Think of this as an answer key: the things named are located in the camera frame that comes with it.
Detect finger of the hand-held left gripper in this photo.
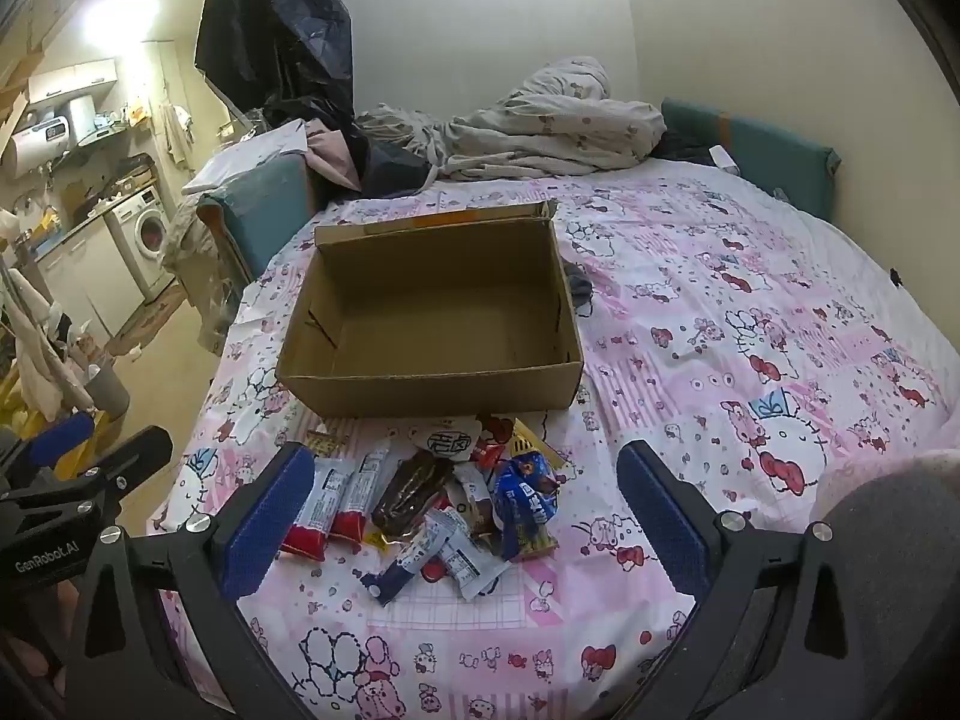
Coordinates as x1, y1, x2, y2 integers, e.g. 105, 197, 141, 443
71, 426, 173, 502
19, 412, 97, 482

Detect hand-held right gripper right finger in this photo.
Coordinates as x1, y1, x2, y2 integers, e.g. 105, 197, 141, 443
616, 441, 878, 720

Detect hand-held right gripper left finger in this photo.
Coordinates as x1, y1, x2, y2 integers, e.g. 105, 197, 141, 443
71, 442, 317, 720

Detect red white wafer packet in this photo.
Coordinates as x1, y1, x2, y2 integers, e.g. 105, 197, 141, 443
330, 444, 392, 547
281, 457, 353, 562

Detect blue cookie packet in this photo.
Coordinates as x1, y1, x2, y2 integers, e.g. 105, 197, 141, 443
491, 454, 560, 560

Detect yellow patterned snack packet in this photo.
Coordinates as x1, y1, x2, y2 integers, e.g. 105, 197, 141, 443
514, 420, 563, 470

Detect brown cardboard box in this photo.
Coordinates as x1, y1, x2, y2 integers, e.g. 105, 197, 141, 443
275, 199, 584, 419

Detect person's left hand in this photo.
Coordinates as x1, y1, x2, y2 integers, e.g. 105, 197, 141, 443
0, 585, 83, 720

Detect grey waste bin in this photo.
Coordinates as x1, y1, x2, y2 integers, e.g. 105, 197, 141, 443
82, 364, 130, 417

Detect hanging white clothes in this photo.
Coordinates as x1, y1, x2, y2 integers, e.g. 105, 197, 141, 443
0, 270, 83, 421

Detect white blue snack packet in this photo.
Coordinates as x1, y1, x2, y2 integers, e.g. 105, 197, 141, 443
360, 521, 451, 607

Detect dark brown glossy snack packet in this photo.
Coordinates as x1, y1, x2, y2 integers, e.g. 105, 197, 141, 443
371, 454, 455, 541

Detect white kitchen base cabinets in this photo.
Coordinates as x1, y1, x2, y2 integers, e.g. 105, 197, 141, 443
34, 225, 143, 338

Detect small red snack packet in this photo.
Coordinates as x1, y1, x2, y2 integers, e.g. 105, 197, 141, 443
472, 416, 518, 466

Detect white packet with black print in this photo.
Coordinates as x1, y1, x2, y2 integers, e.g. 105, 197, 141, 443
415, 420, 481, 462

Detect light printed cloth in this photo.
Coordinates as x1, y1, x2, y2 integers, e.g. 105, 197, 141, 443
161, 195, 226, 293

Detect white washing machine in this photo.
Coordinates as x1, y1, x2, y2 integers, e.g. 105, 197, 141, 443
105, 184, 177, 297

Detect pink cartoon printed bedsheet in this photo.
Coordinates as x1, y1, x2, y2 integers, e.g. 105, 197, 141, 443
146, 165, 960, 720

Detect grey clothing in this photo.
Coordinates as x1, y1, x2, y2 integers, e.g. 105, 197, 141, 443
814, 457, 960, 720

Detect dark grey sock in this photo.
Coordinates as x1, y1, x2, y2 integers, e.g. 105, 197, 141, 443
564, 261, 597, 312

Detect teal padded bed panel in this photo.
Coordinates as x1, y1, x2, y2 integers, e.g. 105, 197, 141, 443
660, 97, 841, 222
196, 154, 316, 286

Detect white water heater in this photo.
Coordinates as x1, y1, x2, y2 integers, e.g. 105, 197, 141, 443
0, 109, 76, 181

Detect white flat package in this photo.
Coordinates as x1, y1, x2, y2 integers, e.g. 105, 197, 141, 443
182, 120, 310, 194

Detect hanging white towel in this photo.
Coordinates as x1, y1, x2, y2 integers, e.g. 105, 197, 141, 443
161, 101, 196, 166

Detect pink cloth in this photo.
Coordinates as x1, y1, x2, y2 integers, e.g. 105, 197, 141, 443
304, 120, 368, 192

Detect black garment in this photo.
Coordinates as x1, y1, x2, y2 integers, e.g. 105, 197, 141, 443
262, 94, 437, 196

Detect white printed crumpled duvet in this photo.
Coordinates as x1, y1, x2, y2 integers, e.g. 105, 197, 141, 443
356, 56, 667, 181

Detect black plastic sheet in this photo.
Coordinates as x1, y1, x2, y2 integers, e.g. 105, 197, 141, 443
195, 0, 353, 128

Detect white wall cabinet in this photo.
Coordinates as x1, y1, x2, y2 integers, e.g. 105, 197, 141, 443
28, 58, 121, 106

